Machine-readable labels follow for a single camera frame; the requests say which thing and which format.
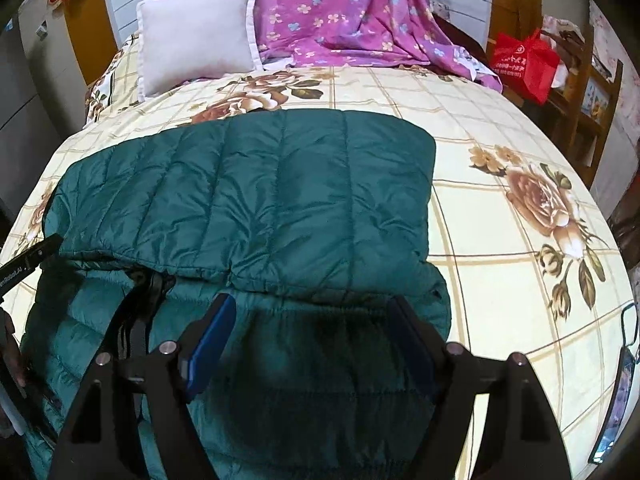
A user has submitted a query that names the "dark green puffer jacket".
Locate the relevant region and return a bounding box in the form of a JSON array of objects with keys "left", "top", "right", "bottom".
[{"left": 22, "top": 110, "right": 451, "bottom": 479}]

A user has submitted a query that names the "cream floral bed sheet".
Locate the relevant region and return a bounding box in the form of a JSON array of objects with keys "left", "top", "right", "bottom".
[{"left": 1, "top": 40, "right": 634, "bottom": 479}]

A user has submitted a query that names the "grey wardrobe cabinet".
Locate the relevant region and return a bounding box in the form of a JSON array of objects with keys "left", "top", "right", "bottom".
[{"left": 0, "top": 0, "right": 94, "bottom": 221}]

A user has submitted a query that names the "brown wooden door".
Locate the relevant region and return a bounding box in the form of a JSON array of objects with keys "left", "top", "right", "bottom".
[{"left": 48, "top": 0, "right": 117, "bottom": 84}]

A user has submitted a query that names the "white square pillow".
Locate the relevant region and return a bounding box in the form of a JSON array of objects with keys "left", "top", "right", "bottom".
[{"left": 137, "top": 0, "right": 262, "bottom": 100}]

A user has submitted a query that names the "wooden shelf rack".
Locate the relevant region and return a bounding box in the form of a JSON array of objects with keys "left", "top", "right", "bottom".
[{"left": 542, "top": 26, "right": 624, "bottom": 186}]

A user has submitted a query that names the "red plastic bag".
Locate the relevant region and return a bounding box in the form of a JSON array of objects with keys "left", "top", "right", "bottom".
[{"left": 490, "top": 28, "right": 560, "bottom": 105}]

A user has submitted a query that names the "purple floral blanket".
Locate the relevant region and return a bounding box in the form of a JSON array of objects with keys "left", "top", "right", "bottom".
[{"left": 254, "top": 0, "right": 502, "bottom": 91}]

